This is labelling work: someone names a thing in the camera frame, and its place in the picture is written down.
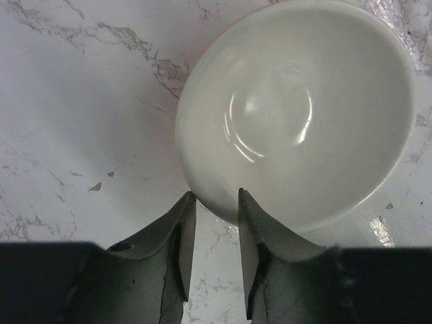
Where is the orange bowl white inside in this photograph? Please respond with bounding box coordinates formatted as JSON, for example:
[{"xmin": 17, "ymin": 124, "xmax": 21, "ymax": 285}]
[{"xmin": 175, "ymin": 1, "xmax": 414, "ymax": 231}]

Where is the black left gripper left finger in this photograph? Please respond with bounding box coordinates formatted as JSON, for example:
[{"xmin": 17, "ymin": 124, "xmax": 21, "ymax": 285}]
[{"xmin": 1, "ymin": 192, "xmax": 196, "ymax": 323}]

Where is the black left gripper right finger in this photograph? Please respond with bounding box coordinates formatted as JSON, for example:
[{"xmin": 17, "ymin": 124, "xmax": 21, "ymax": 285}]
[{"xmin": 238, "ymin": 189, "xmax": 431, "ymax": 323}]

